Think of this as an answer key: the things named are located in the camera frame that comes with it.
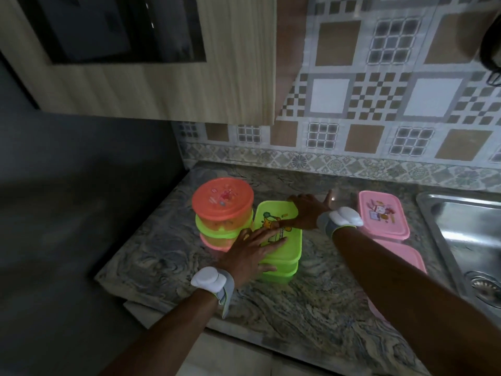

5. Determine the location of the person's left hand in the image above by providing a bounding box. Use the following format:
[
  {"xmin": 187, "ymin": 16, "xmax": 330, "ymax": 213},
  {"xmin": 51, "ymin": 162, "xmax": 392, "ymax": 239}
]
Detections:
[{"xmin": 217, "ymin": 227, "xmax": 289, "ymax": 289}]

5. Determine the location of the person's right hand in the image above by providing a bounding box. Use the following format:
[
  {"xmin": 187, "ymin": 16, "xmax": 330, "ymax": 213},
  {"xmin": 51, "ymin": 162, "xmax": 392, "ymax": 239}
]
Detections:
[{"xmin": 278, "ymin": 190, "xmax": 333, "ymax": 231}]

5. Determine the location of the pink round lid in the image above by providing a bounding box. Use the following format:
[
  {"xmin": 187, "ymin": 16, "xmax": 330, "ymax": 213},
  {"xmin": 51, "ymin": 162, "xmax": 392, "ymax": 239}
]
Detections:
[{"xmin": 199, "ymin": 232, "xmax": 237, "ymax": 254}]

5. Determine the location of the green round lid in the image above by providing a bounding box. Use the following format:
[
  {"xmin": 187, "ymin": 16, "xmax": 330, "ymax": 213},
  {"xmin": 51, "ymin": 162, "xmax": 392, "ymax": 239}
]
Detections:
[{"xmin": 195, "ymin": 215, "xmax": 254, "ymax": 240}]

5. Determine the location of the orange round lid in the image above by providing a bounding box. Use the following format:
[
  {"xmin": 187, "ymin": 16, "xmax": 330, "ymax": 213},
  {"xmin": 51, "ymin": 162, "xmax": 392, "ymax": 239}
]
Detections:
[{"xmin": 192, "ymin": 177, "xmax": 255, "ymax": 222}]

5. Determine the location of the small pink rectangular container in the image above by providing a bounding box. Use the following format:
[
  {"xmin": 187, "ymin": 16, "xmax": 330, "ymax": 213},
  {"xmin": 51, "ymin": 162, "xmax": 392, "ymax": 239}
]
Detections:
[{"xmin": 358, "ymin": 190, "xmax": 411, "ymax": 241}]

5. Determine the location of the large pink rectangular container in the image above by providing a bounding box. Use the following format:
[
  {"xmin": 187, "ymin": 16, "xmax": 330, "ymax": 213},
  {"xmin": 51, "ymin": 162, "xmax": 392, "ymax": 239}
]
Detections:
[{"xmin": 367, "ymin": 238, "xmax": 427, "ymax": 322}]

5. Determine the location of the wooden cabinet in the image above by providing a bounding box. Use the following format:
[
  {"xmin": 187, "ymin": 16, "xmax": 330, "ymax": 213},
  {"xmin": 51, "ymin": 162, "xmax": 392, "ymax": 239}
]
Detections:
[{"xmin": 0, "ymin": 0, "xmax": 310, "ymax": 126}]

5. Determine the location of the person's right forearm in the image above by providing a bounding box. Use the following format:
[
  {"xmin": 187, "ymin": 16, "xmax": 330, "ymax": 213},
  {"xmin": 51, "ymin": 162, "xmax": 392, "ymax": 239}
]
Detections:
[{"xmin": 332, "ymin": 227, "xmax": 501, "ymax": 376}]

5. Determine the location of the white grey wrist tracker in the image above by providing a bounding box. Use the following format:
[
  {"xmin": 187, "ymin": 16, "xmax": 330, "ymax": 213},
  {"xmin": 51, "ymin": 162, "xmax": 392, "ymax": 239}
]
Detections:
[
  {"xmin": 317, "ymin": 207, "xmax": 365, "ymax": 239},
  {"xmin": 190, "ymin": 266, "xmax": 235, "ymax": 320}
]

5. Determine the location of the steel sink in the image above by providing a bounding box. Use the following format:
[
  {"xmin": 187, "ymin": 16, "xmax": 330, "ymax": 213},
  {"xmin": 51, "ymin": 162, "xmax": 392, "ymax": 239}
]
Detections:
[{"xmin": 416, "ymin": 191, "xmax": 501, "ymax": 330}]

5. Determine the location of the steel sink drain strainer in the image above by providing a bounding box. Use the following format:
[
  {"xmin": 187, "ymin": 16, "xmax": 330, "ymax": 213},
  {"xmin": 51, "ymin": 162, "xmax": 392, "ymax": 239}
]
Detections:
[{"xmin": 464, "ymin": 271, "xmax": 501, "ymax": 310}]

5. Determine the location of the steel pan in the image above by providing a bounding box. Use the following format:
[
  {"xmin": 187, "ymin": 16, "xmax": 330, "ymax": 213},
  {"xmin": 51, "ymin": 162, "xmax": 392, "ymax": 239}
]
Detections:
[{"xmin": 479, "ymin": 13, "xmax": 501, "ymax": 87}]

